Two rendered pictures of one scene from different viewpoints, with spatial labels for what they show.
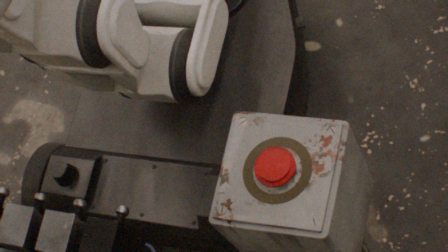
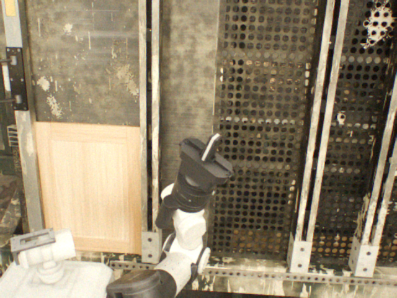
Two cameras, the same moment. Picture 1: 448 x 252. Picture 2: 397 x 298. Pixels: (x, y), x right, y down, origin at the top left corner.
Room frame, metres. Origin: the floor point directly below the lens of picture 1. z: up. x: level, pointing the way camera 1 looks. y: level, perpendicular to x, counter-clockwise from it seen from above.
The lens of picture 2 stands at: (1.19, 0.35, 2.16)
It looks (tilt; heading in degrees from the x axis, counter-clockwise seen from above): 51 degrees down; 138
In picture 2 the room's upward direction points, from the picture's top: straight up
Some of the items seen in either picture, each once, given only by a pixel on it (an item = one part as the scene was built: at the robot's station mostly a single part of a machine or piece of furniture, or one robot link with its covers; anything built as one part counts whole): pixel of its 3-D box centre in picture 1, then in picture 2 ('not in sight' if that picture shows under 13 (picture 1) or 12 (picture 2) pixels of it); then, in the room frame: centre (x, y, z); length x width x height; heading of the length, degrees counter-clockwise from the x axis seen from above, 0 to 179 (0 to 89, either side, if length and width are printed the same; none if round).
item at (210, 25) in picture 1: (167, 42); not in sight; (1.03, 0.00, 0.28); 0.21 x 0.20 x 0.13; 134
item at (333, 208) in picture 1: (298, 200); not in sight; (0.36, -0.01, 0.84); 0.12 x 0.12 x 0.18; 44
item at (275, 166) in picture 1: (276, 169); not in sight; (0.36, -0.01, 0.93); 0.04 x 0.04 x 0.02
